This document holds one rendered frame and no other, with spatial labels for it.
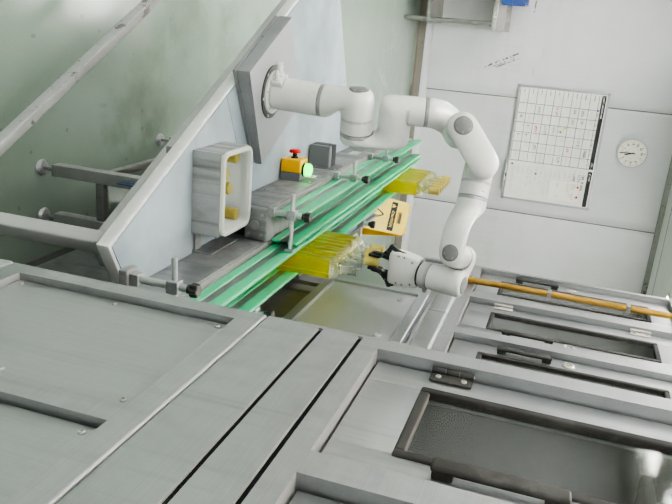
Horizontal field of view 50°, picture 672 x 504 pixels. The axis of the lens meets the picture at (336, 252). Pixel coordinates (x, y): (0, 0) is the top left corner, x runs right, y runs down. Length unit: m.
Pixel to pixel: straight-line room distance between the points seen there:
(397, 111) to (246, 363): 1.21
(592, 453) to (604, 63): 6.98
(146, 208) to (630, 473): 1.19
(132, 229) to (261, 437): 0.93
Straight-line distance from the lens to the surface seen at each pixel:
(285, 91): 2.13
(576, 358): 2.12
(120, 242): 1.66
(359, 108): 2.06
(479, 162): 1.99
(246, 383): 0.95
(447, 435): 0.93
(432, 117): 2.07
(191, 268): 1.83
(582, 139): 7.85
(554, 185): 7.91
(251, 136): 2.15
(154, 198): 1.75
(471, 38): 7.88
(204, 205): 1.90
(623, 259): 8.13
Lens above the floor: 1.64
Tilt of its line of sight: 16 degrees down
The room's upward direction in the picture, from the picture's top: 100 degrees clockwise
